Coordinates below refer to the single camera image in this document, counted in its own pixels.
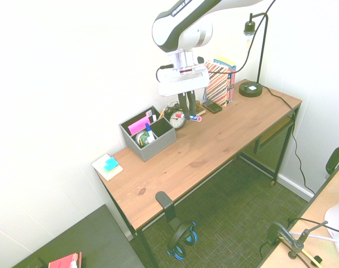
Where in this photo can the white marker with red cap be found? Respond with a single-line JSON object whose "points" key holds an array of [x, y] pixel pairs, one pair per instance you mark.
{"points": [[198, 118]]}

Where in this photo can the green tape roll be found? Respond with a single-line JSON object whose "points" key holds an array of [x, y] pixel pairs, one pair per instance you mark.
{"points": [[141, 138]]}

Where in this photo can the black twin-bell alarm clock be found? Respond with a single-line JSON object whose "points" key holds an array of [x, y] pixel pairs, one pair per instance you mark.
{"points": [[174, 122]]}

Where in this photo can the black and blue headphones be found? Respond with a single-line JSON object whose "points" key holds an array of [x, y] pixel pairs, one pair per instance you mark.
{"points": [[183, 240]]}

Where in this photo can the white marker with blue cap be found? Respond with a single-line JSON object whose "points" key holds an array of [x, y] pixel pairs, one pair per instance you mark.
{"points": [[150, 132]]}

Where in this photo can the wooden desk with black frame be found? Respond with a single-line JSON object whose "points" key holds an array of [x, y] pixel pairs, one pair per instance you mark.
{"points": [[186, 156]]}

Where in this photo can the wooden rubber stamp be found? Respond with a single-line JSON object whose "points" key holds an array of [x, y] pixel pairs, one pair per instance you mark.
{"points": [[200, 110]]}

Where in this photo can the white rounded base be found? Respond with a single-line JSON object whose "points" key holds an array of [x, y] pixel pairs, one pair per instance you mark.
{"points": [[335, 217]]}

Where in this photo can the pink sticky note pad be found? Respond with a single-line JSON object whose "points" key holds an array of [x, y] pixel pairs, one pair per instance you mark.
{"points": [[138, 125]]}

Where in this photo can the black metal clamp stand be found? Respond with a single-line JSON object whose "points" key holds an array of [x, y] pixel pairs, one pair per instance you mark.
{"points": [[299, 243]]}

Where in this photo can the black round clamp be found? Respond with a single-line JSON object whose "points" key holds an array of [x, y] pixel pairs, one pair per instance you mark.
{"points": [[275, 233]]}

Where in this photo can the light wooden table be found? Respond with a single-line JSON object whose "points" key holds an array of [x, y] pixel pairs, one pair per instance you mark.
{"points": [[325, 201]]}

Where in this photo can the orange pencil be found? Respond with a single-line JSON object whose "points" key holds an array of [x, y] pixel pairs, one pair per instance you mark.
{"points": [[161, 113]]}

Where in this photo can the black cabinet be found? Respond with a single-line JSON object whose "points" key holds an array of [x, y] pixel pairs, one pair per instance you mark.
{"points": [[82, 240]]}

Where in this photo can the blue sticky note block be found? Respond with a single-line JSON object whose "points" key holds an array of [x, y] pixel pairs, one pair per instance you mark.
{"points": [[110, 163]]}

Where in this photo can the black desk lamp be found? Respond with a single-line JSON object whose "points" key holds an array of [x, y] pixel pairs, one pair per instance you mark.
{"points": [[251, 90]]}

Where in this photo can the black headphone hanger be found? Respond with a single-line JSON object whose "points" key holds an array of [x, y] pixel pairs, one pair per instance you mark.
{"points": [[167, 206]]}

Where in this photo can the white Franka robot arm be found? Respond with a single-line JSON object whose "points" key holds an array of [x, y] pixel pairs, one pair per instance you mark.
{"points": [[169, 30]]}

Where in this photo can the small white printed card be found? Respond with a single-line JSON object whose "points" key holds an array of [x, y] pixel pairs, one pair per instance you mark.
{"points": [[149, 113]]}

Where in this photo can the red notebook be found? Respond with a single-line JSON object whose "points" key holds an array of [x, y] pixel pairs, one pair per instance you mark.
{"points": [[64, 261]]}

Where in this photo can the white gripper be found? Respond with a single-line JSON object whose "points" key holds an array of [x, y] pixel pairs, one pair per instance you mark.
{"points": [[183, 82]]}

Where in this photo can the grey desk organizer box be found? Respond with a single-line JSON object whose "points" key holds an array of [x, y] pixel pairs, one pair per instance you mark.
{"points": [[155, 145]]}

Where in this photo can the black smartphone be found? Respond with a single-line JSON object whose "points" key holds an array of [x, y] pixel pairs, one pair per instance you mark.
{"points": [[212, 106]]}

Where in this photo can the white notepad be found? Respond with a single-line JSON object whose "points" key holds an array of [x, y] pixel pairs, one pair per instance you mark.
{"points": [[99, 164]]}

